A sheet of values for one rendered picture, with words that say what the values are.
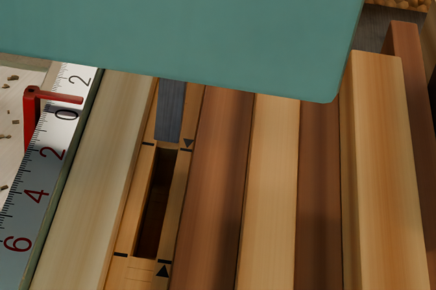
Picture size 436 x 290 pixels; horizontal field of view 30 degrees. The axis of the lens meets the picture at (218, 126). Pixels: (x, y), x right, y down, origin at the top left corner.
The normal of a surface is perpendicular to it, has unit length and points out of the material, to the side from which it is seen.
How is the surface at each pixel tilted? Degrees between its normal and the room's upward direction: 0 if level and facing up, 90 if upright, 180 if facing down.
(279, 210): 0
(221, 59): 90
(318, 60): 90
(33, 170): 0
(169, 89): 90
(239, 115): 0
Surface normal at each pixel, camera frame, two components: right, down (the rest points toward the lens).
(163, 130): -0.10, 0.64
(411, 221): 0.12, -0.75
